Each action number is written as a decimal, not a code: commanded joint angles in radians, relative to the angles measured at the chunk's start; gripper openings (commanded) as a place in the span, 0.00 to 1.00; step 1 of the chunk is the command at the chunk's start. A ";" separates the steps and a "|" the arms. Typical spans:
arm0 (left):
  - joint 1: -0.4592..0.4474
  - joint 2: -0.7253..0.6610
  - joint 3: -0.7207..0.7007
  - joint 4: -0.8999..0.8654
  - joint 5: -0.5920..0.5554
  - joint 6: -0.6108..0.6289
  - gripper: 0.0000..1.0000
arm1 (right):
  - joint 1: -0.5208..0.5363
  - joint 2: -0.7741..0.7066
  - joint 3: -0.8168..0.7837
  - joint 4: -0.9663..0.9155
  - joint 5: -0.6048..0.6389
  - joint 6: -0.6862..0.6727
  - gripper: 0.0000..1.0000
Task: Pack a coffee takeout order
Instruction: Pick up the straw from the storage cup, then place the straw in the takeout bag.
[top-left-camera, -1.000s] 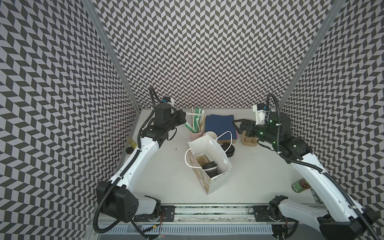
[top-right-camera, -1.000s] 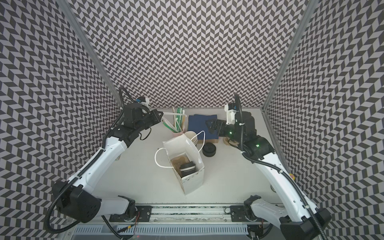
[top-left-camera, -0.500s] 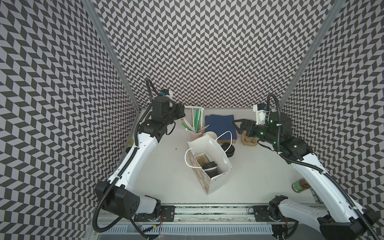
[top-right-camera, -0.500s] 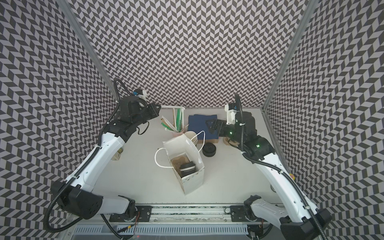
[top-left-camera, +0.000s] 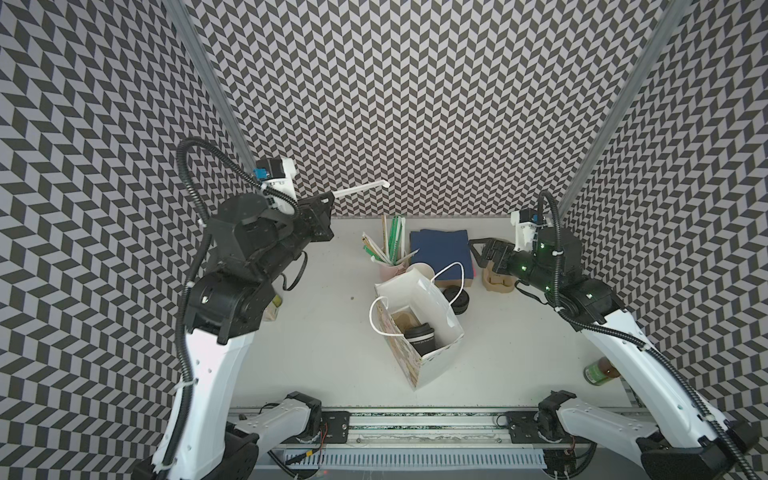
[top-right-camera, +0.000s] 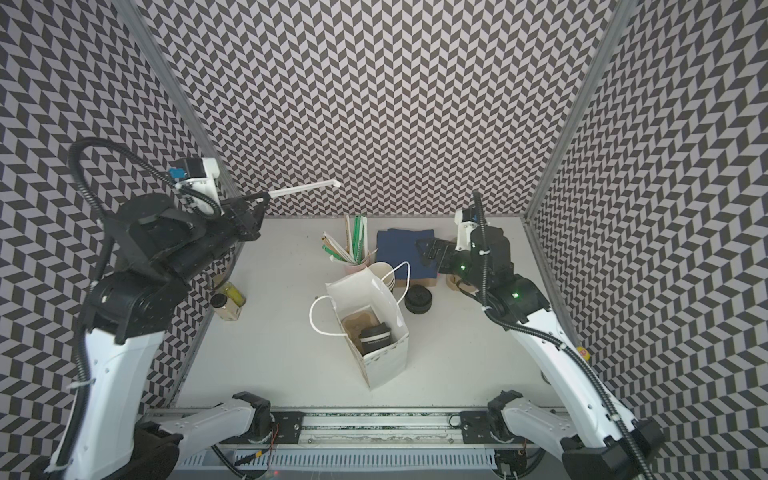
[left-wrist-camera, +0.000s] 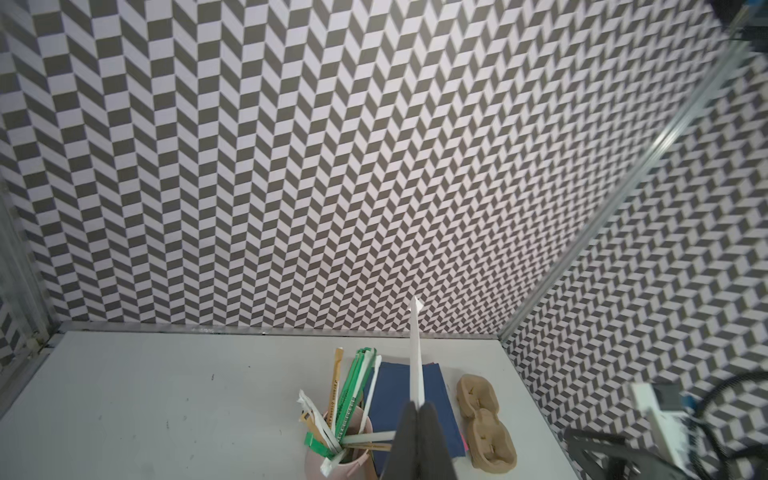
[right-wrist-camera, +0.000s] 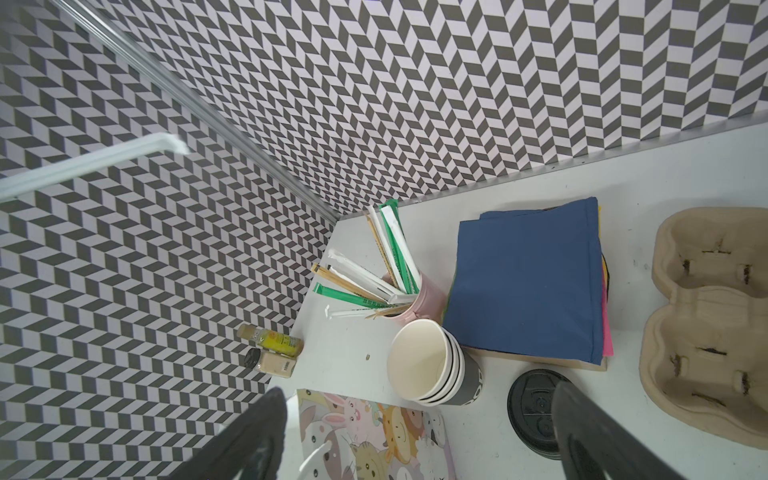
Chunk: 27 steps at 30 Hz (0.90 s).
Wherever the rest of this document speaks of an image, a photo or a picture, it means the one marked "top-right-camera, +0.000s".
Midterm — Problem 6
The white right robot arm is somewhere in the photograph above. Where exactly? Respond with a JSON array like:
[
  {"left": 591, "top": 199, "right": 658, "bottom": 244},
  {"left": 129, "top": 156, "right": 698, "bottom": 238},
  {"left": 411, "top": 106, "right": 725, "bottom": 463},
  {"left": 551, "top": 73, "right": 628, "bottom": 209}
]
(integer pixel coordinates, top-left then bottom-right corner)
[{"left": 416, "top": 191, "right": 665, "bottom": 479}]

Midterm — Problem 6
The stack of paper cups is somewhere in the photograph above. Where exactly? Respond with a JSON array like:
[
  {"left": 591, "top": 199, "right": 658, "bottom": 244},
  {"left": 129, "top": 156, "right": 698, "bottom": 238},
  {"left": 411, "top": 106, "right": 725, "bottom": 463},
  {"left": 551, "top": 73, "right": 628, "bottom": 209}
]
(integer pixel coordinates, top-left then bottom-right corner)
[{"left": 369, "top": 262, "right": 396, "bottom": 290}]

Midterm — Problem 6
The aluminium corner post right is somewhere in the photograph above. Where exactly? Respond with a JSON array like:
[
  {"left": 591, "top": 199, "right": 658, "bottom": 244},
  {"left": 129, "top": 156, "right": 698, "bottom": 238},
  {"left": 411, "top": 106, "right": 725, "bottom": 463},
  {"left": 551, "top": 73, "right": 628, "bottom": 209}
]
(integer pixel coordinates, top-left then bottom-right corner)
[{"left": 523, "top": 0, "right": 638, "bottom": 223}]

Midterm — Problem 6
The aluminium corner post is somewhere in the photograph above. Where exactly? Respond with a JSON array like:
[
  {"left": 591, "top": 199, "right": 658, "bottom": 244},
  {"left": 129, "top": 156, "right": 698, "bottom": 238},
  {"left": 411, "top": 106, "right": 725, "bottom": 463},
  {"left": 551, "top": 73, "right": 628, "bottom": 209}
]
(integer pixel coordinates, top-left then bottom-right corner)
[
  {"left": 112, "top": 1, "right": 241, "bottom": 225},
  {"left": 523, "top": 0, "right": 638, "bottom": 223}
]

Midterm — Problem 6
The white paper takeout bag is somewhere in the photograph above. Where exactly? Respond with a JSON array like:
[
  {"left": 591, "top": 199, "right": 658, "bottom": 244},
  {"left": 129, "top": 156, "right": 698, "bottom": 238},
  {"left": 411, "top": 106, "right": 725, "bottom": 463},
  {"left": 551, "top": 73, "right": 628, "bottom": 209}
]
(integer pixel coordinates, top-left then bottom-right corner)
[{"left": 308, "top": 261, "right": 411, "bottom": 390}]

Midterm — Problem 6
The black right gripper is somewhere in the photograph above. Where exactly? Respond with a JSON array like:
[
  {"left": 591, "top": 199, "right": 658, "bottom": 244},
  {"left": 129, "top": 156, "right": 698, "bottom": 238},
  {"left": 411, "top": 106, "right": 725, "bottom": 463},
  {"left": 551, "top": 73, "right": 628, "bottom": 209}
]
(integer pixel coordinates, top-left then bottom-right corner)
[{"left": 417, "top": 237, "right": 490, "bottom": 290}]

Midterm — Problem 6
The pink utensil holder cup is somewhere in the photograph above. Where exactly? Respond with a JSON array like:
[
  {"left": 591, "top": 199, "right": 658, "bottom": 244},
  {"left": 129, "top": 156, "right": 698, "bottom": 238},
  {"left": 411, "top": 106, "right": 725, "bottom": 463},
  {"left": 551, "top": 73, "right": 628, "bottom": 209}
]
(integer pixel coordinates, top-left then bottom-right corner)
[{"left": 344, "top": 258, "right": 372, "bottom": 275}]

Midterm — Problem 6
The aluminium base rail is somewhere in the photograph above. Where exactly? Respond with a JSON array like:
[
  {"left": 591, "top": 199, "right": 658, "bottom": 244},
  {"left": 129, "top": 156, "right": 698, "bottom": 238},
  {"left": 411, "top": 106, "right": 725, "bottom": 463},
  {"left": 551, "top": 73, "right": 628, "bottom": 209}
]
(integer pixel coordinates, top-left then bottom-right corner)
[{"left": 143, "top": 406, "right": 601, "bottom": 475}]

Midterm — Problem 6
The brown cardboard napkin box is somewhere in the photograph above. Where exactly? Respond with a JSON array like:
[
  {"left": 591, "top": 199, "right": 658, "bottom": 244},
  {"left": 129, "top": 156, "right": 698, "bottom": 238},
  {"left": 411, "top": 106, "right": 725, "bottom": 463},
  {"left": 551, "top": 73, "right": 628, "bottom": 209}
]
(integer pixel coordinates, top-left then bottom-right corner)
[{"left": 410, "top": 278, "right": 438, "bottom": 288}]

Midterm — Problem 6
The aluminium corner post left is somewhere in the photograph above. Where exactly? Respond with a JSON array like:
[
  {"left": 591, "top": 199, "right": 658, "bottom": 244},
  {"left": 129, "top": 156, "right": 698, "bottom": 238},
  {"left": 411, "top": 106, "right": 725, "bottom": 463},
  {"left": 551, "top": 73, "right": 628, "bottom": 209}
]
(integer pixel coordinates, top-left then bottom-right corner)
[{"left": 112, "top": 1, "right": 241, "bottom": 225}]

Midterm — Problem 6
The white straw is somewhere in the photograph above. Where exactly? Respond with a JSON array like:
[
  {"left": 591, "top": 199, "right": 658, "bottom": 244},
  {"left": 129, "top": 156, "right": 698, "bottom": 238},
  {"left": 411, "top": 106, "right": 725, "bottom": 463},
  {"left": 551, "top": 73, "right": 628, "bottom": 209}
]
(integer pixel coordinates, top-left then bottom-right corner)
[{"left": 268, "top": 179, "right": 342, "bottom": 198}]

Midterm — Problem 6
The yellow capped bottle right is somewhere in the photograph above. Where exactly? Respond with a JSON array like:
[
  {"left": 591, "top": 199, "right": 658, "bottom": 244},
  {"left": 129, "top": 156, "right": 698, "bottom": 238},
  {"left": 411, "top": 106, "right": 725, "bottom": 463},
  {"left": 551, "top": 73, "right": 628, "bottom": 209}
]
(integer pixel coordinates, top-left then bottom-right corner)
[{"left": 577, "top": 347, "right": 591, "bottom": 362}]

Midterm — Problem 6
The black cup lid stack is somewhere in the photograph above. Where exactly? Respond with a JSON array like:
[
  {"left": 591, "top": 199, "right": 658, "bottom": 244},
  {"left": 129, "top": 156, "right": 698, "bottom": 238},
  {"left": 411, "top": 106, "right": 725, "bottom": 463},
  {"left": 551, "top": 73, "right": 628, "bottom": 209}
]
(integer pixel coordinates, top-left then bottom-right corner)
[{"left": 404, "top": 285, "right": 433, "bottom": 315}]

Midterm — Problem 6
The single paper coffee cup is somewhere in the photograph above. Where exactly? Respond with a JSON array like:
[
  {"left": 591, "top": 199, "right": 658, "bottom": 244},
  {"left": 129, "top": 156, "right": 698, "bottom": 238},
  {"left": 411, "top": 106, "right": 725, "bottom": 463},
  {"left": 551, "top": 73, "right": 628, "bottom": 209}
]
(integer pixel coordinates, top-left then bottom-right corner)
[{"left": 359, "top": 323, "right": 392, "bottom": 355}]

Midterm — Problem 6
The blue napkin stack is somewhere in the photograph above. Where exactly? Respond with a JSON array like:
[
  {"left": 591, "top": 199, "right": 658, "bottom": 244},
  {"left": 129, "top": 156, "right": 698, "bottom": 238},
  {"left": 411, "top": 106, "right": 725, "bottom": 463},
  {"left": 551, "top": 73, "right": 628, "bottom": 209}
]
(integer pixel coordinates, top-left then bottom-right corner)
[{"left": 376, "top": 228, "right": 438, "bottom": 280}]

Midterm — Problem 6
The green straws bundle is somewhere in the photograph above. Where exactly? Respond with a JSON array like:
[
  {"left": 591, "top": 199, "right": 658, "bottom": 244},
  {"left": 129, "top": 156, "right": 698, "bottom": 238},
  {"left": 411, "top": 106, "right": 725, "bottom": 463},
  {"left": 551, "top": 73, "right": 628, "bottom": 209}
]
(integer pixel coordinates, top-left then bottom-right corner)
[{"left": 352, "top": 215, "right": 365, "bottom": 264}]

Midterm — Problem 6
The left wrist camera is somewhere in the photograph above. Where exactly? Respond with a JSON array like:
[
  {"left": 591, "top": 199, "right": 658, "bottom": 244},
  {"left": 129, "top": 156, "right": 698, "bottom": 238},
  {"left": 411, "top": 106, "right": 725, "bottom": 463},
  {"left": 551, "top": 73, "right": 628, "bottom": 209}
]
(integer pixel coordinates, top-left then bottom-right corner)
[{"left": 168, "top": 156, "right": 222, "bottom": 218}]

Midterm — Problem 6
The green yellow bottle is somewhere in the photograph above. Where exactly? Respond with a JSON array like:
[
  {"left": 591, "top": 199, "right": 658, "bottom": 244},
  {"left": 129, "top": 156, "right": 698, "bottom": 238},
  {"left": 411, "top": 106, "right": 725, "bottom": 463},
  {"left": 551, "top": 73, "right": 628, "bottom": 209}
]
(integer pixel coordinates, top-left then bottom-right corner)
[{"left": 213, "top": 274, "right": 246, "bottom": 307}]

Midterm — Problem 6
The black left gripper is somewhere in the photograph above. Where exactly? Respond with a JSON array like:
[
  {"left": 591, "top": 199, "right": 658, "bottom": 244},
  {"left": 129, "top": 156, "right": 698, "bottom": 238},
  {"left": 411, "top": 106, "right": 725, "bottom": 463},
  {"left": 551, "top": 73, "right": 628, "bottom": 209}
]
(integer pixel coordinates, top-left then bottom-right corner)
[{"left": 162, "top": 191, "right": 273, "bottom": 286}]

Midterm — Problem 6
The beige pulp cup carrier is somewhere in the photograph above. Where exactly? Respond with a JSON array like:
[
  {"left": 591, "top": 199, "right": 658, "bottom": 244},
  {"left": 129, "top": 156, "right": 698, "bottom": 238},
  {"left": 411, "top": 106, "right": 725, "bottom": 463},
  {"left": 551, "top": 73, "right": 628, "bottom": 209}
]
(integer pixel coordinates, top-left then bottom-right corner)
[
  {"left": 445, "top": 275, "right": 477, "bottom": 294},
  {"left": 341, "top": 309, "right": 380, "bottom": 342}
]

